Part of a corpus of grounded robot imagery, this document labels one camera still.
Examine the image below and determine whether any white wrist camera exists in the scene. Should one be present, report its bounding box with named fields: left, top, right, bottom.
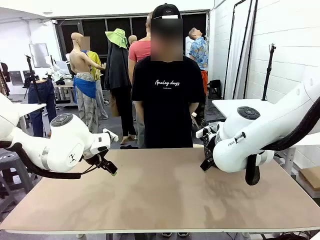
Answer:
left=195, top=126, right=212, bottom=139
left=102, top=128, right=119, bottom=142

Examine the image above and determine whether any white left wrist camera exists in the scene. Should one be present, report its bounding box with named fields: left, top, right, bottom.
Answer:
left=102, top=128, right=119, bottom=142

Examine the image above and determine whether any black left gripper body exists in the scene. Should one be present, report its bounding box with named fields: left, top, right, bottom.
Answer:
left=83, top=152, right=105, bottom=167

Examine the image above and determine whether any black left arm cable sleeve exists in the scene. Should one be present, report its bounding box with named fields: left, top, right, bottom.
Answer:
left=0, top=141, right=82, bottom=180

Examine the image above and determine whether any person's left forearm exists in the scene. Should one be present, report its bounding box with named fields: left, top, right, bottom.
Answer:
left=189, top=101, right=200, bottom=119

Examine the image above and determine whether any brown cardboard box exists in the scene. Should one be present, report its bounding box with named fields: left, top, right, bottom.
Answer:
left=298, top=166, right=320, bottom=199

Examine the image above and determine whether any mannequin in blue jeans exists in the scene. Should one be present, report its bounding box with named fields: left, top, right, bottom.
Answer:
left=27, top=77, right=58, bottom=138

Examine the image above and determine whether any tall black tripod stand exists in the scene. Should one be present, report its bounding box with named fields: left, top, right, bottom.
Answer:
left=260, top=43, right=277, bottom=102

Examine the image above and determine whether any grey wall board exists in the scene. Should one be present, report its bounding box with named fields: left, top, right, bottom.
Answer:
left=28, top=43, right=50, bottom=69

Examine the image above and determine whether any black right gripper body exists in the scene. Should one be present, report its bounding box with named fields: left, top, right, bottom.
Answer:
left=202, top=132, right=220, bottom=162

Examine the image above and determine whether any mannequin in floral shirt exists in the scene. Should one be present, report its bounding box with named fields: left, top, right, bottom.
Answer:
left=188, top=27, right=210, bottom=96

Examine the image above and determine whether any mannequin in black coat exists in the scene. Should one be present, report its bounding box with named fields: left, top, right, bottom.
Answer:
left=104, top=41, right=137, bottom=146

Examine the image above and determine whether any bare mannequin with blue cloth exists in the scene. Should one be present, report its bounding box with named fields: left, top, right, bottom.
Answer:
left=69, top=32, right=99, bottom=134

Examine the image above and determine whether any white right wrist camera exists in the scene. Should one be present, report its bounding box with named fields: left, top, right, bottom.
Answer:
left=195, top=126, right=212, bottom=139

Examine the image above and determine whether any black tripod with small head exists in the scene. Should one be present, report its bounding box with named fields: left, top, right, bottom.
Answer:
left=24, top=54, right=42, bottom=105

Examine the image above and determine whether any person in black t-shirt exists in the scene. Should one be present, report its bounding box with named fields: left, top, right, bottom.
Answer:
left=131, top=17, right=206, bottom=150

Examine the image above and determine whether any grey plastic stool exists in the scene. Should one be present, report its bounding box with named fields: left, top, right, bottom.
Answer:
left=0, top=149, right=42, bottom=221

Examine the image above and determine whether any black baseball cap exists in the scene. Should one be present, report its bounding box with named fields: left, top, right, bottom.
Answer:
left=151, top=2, right=181, bottom=20

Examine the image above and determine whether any mannequin in pink top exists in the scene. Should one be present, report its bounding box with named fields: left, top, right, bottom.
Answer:
left=128, top=11, right=153, bottom=87

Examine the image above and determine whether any small white side table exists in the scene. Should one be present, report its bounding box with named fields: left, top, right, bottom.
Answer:
left=11, top=102, right=48, bottom=136

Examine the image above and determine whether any black step stool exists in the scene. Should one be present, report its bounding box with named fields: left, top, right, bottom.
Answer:
left=207, top=79, right=223, bottom=100

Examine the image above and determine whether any black lighting stand pole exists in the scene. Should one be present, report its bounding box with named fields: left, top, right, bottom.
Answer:
left=238, top=0, right=254, bottom=100
left=223, top=0, right=247, bottom=100

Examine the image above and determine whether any green bucket hat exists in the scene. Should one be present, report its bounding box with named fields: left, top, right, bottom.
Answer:
left=104, top=28, right=130, bottom=50

